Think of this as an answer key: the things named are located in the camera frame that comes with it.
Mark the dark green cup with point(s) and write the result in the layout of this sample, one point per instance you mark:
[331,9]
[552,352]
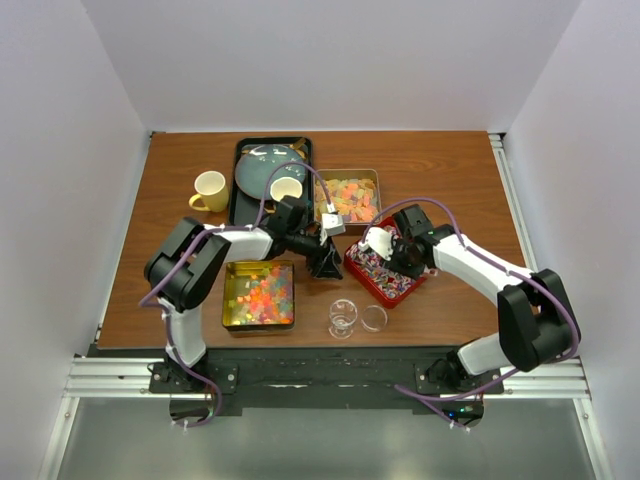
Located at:
[285,187]

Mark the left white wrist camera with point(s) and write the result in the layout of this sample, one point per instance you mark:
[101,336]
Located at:
[332,224]

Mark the clear glass lid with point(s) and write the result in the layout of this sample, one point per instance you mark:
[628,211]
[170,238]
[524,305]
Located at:
[374,318]

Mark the gold tin of star candies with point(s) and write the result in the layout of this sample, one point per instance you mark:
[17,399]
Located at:
[258,297]

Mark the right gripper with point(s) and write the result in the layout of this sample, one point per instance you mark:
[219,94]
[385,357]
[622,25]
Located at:
[413,272]

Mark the dark teal plate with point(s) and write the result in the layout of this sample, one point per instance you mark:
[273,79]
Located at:
[267,162]

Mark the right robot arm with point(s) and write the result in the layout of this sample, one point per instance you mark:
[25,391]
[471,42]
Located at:
[536,322]

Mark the black tray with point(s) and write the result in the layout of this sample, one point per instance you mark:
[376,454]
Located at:
[244,209]

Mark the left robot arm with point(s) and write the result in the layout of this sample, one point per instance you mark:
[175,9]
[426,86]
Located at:
[183,271]

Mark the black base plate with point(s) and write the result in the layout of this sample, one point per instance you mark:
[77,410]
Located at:
[419,379]

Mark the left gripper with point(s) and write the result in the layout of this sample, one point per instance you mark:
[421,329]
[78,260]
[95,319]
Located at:
[324,263]

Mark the glass goblet jar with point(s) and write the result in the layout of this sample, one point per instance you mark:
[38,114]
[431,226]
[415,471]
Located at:
[343,315]

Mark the yellow mug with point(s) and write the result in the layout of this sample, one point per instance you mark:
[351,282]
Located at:
[211,193]

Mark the silver tin of gummies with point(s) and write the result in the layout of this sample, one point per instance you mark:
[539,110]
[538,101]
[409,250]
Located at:
[355,193]

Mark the red tin of lollipops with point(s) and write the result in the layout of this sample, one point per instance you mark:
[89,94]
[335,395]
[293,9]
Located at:
[387,287]

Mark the aluminium frame rail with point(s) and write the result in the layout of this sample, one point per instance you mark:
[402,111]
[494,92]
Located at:
[110,426]

